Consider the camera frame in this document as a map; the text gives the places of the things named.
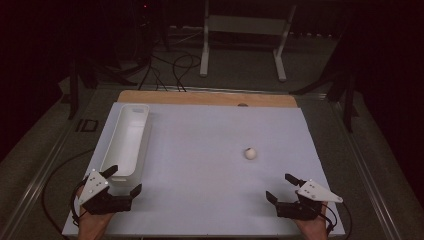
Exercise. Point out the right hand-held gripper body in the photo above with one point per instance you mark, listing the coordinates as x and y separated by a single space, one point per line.
301 208

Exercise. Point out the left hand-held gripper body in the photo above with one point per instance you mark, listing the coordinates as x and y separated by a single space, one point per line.
95 190

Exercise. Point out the white plastic bin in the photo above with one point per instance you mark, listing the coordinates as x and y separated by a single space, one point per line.
128 140

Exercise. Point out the small white ball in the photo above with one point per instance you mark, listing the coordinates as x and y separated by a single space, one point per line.
250 153

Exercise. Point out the person's right hand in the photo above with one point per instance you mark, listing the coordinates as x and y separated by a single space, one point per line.
316 230

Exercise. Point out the person's left hand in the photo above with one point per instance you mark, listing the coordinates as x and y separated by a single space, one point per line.
91 226

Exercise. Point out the white board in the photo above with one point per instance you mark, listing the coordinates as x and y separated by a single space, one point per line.
200 186

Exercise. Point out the dark tripod stand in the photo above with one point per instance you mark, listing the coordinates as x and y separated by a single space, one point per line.
74 93
348 106

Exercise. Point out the grey round grommet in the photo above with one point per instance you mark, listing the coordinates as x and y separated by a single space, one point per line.
242 104

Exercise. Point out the wooden table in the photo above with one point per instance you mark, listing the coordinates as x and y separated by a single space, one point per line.
200 98

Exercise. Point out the white metal stand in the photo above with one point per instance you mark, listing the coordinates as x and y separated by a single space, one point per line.
246 25

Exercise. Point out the grey metal floor rail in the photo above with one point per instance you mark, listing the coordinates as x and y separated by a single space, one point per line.
366 173
36 176

